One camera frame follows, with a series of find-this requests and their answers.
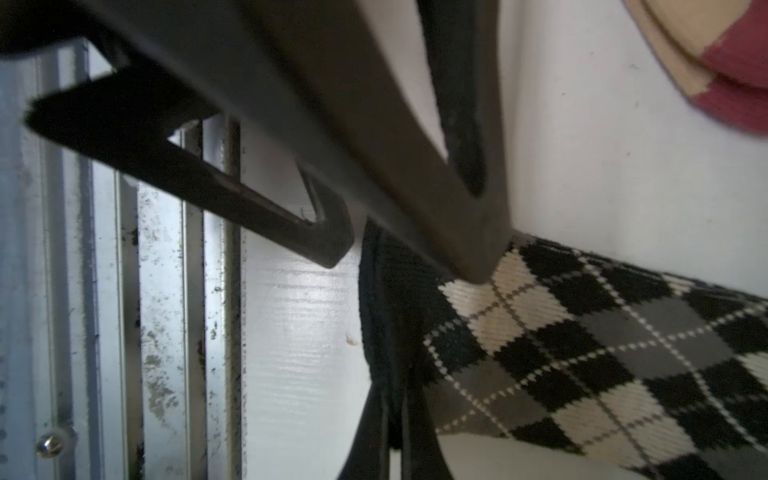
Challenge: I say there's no black argyle sock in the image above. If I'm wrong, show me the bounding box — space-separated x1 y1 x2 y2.
340 222 767 479

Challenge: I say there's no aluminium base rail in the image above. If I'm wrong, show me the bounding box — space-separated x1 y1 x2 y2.
1 40 246 479

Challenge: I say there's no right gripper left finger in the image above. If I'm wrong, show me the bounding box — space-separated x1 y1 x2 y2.
25 65 354 268

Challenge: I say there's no beige maroon striped sock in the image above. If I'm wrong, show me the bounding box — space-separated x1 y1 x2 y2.
623 0 767 137

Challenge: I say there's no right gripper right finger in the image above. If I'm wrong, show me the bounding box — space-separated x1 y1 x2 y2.
83 1 511 283

